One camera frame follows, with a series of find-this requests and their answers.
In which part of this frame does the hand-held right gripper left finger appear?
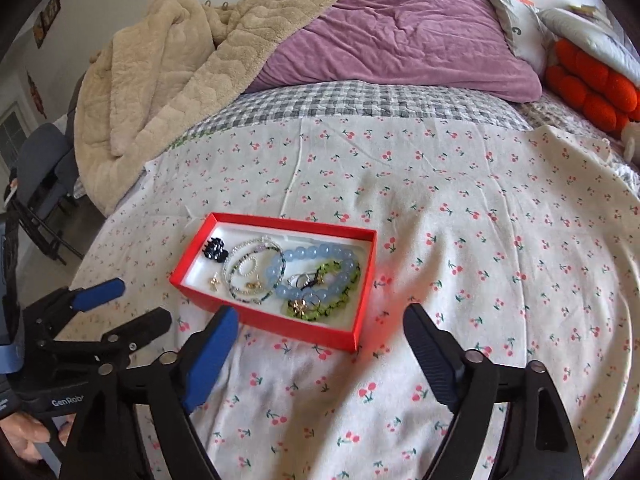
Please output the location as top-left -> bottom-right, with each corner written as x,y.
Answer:
59,304 -> 240,480

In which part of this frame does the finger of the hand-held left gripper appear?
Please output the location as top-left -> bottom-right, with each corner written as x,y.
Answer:
21,277 -> 127,337
37,307 -> 174,370

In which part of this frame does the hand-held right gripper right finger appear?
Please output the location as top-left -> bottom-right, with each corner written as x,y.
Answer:
403,302 -> 587,480

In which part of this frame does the red cardboard box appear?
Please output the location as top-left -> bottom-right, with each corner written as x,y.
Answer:
169,212 -> 378,352

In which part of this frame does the clear crystal bead necklace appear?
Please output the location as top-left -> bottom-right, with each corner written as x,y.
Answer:
222,236 -> 287,306

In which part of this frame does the small white pearl bracelet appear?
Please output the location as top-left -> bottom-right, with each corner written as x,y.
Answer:
235,254 -> 263,276

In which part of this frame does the black hair claw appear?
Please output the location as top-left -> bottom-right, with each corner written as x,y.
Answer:
201,237 -> 230,264

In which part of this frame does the gold charm key ring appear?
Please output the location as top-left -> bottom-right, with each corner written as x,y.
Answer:
288,271 -> 323,317

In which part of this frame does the blue bead bracelet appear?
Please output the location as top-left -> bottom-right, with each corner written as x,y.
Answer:
265,242 -> 357,312

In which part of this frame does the green bead bracelet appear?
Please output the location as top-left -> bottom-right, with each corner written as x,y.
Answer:
282,258 -> 362,322

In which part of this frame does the person's left hand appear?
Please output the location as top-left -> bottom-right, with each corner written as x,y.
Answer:
0,412 -> 77,463

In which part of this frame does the cherry print bed sheet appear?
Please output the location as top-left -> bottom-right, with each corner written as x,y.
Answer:
55,110 -> 640,480

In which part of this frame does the blue folding chair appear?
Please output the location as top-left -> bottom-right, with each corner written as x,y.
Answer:
9,122 -> 87,267

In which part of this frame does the beige fleece blanket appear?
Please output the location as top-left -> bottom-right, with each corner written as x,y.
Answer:
74,0 -> 357,217

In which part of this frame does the grey checkered quilt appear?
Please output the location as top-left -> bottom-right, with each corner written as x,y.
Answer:
169,80 -> 640,182

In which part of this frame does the orange bobble cushion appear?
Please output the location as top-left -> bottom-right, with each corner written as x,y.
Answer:
545,39 -> 640,134

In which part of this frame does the purple pillow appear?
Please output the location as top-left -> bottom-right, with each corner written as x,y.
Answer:
245,0 -> 544,104

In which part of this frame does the white printed pillow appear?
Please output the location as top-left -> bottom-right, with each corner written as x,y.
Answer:
475,0 -> 557,74

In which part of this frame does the red wall ornament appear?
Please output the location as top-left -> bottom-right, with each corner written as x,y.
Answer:
26,71 -> 46,121

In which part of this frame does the dark wall sign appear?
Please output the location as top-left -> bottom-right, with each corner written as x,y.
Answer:
32,0 -> 61,50

